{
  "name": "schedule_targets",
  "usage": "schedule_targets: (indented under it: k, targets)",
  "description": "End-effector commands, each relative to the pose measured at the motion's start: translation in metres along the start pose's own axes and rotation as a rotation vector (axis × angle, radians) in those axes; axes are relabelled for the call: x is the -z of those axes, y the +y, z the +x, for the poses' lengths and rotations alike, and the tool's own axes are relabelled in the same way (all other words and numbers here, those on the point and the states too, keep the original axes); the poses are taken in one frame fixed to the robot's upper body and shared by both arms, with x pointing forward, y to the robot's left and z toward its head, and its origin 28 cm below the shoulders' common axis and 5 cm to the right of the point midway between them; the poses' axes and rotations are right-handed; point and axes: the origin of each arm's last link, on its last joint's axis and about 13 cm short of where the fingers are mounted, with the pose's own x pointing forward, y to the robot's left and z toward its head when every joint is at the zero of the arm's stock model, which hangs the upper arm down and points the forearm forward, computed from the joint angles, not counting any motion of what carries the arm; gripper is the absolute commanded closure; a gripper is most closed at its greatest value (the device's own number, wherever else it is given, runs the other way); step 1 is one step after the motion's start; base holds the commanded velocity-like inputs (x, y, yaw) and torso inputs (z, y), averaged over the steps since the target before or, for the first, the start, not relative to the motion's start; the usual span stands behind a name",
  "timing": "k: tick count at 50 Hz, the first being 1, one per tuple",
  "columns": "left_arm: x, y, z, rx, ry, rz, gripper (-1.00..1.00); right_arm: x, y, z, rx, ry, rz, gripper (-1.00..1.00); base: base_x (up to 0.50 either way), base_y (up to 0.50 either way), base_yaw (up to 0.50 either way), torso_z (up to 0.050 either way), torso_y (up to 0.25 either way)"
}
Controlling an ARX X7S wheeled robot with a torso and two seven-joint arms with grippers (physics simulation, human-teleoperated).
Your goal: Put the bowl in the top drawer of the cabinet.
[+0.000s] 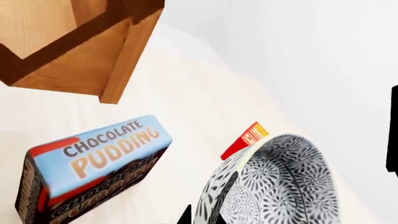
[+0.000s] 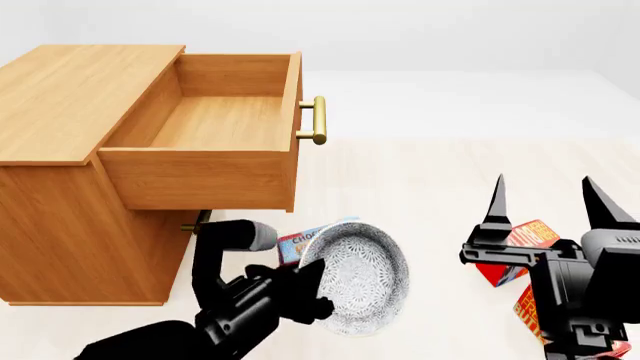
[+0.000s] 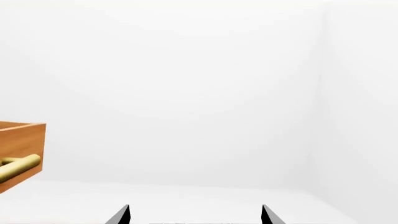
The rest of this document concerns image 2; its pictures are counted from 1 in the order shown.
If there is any light wooden cabinet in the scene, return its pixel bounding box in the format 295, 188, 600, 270
0, 44, 214, 307

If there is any red cookie box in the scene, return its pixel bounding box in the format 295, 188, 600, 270
474, 219, 562, 288

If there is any red orange butter box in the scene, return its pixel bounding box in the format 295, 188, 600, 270
512, 282, 634, 360

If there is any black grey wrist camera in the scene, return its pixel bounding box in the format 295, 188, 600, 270
579, 227, 640, 324
191, 218, 279, 307

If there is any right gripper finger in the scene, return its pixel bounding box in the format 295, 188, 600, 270
466, 173, 514, 248
581, 175, 640, 231

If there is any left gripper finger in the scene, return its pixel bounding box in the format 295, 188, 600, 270
296, 297, 336, 325
298, 258, 327, 300

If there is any brass bar drawer handle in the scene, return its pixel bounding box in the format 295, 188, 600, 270
180, 209, 213, 236
295, 95, 328, 146

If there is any black grey right wrist camera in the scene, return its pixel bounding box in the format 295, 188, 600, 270
579, 227, 640, 324

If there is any grey patterned bowl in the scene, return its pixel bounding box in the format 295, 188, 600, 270
297, 221, 412, 337

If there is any black grey left wrist camera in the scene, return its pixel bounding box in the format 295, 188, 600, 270
191, 218, 279, 307

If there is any blue chocolate pudding box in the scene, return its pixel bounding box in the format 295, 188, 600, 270
276, 216, 362, 267

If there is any open wooden drawer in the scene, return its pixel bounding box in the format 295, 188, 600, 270
97, 51, 304, 214

